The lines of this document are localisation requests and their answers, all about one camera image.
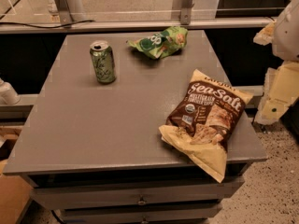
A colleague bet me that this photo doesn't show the grey metal rail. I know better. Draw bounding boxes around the grey metal rail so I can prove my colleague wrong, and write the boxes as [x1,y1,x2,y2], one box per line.
[0,17,275,35]

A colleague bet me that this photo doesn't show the cardboard box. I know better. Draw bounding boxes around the cardboard box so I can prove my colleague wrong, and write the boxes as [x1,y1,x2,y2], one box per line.
[0,126,31,224]

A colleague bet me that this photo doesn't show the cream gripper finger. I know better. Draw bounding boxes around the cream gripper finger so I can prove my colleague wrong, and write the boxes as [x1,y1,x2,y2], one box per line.
[253,21,276,46]
[254,62,299,125]

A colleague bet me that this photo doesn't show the drawer knob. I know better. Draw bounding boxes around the drawer knob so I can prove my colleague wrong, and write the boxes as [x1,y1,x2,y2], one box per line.
[140,217,149,224]
[137,197,147,206]

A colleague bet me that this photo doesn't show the lower drawer knob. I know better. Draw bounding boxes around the lower drawer knob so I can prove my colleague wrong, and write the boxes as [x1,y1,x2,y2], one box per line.
[140,217,149,224]

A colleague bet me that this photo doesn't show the metal bracket post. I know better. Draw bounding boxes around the metal bracket post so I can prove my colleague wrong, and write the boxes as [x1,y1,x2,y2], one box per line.
[180,0,193,25]
[54,0,73,26]

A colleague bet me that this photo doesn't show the left metal bracket post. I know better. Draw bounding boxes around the left metal bracket post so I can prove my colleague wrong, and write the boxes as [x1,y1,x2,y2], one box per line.
[54,0,73,26]

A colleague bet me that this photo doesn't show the green soda can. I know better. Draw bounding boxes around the green soda can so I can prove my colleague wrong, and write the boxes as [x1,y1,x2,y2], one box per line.
[90,40,116,84]

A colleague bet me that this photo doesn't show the sea salt chip bag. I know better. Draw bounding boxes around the sea salt chip bag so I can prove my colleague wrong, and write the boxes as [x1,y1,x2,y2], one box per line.
[159,70,253,183]

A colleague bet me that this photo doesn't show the right metal bracket post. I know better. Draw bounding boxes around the right metal bracket post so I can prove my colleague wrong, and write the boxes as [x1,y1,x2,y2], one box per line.
[180,0,193,25]

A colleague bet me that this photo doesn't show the green crumpled snack bag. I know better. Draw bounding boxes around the green crumpled snack bag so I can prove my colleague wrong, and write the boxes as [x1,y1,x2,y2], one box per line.
[127,26,188,60]

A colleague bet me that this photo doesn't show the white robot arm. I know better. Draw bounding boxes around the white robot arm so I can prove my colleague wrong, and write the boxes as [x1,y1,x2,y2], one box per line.
[253,0,299,125]

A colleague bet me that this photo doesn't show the grey drawer cabinet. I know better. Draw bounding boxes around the grey drawer cabinet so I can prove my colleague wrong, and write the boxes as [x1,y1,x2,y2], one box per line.
[4,30,266,224]

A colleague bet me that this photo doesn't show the white pipe fitting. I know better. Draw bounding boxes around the white pipe fitting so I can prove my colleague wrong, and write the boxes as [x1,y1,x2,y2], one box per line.
[0,78,21,105]

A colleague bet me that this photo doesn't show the black cable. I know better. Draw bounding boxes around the black cable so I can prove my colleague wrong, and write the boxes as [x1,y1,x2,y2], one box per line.
[0,19,95,29]

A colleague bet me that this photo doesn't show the upper drawer knob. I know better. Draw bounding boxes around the upper drawer knob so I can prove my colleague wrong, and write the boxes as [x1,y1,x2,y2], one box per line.
[137,197,147,206]

